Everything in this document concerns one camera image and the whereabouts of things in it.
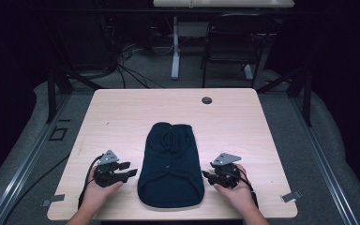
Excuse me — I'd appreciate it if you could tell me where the person's right hand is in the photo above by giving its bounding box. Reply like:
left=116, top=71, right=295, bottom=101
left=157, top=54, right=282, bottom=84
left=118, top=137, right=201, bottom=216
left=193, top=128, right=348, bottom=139
left=213, top=163, right=258, bottom=216

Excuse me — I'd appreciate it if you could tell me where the black metal frame stand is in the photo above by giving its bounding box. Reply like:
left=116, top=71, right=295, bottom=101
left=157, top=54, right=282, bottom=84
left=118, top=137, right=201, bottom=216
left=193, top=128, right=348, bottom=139
left=256, top=66, right=313, bottom=128
left=44, top=67, right=105, bottom=125

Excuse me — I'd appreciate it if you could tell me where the dark navy garment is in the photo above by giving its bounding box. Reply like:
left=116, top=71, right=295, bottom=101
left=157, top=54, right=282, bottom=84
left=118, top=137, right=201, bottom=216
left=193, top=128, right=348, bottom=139
left=137, top=121, right=206, bottom=209

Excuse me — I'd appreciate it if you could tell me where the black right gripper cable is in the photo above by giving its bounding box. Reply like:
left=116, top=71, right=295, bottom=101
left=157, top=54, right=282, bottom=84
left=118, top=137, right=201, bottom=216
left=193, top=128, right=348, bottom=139
left=236, top=168, right=260, bottom=210

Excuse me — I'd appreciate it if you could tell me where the long black floor cable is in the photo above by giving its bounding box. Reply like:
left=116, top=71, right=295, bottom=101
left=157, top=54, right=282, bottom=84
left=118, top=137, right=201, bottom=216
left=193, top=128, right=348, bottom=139
left=2, top=152, right=71, bottom=225

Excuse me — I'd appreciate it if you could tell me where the metal floor rail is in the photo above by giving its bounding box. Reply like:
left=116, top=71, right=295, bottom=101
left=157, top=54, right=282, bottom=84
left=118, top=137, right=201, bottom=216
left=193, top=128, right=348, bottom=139
left=0, top=93, right=73, bottom=225
left=289, top=93, right=360, bottom=225

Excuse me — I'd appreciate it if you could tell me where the bundle of floor cables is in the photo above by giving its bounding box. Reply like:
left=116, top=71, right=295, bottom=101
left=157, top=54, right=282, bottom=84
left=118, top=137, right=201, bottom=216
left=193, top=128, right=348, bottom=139
left=104, top=40, right=167, bottom=90

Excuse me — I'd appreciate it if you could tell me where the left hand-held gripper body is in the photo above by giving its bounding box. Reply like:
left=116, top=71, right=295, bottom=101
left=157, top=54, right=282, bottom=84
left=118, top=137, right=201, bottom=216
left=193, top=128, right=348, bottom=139
left=93, top=149, right=129, bottom=188

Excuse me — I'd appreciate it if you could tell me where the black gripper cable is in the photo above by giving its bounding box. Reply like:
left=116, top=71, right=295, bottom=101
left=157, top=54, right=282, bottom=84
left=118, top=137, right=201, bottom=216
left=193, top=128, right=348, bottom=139
left=77, top=154, right=105, bottom=210
left=236, top=168, right=260, bottom=210

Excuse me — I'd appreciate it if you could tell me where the person's left hand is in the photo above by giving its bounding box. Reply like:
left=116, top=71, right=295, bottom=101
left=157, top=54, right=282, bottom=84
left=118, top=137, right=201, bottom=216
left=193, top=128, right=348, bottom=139
left=80, top=166, right=125, bottom=217

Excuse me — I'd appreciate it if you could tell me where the grey tape strip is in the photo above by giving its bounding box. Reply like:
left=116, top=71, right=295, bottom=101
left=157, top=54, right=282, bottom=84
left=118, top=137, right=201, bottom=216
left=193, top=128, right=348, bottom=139
left=41, top=193, right=67, bottom=208
left=280, top=190, right=303, bottom=203

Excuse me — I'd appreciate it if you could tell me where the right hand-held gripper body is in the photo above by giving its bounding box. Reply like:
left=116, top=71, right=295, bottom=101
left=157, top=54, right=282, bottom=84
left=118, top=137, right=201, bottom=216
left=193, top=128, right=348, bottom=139
left=210, top=152, right=244, bottom=190

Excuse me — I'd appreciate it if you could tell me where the white background desk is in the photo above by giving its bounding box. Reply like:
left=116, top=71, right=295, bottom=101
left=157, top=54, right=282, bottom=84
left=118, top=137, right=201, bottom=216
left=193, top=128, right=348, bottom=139
left=152, top=0, right=295, bottom=81

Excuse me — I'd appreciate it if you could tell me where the black chair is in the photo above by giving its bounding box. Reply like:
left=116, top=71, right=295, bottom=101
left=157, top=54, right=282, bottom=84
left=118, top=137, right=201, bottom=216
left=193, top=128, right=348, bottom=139
left=200, top=12, right=277, bottom=89

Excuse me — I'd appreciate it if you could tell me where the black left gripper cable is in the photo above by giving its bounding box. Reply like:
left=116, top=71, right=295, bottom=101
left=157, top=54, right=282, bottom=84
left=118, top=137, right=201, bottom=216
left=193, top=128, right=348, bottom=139
left=77, top=154, right=105, bottom=210

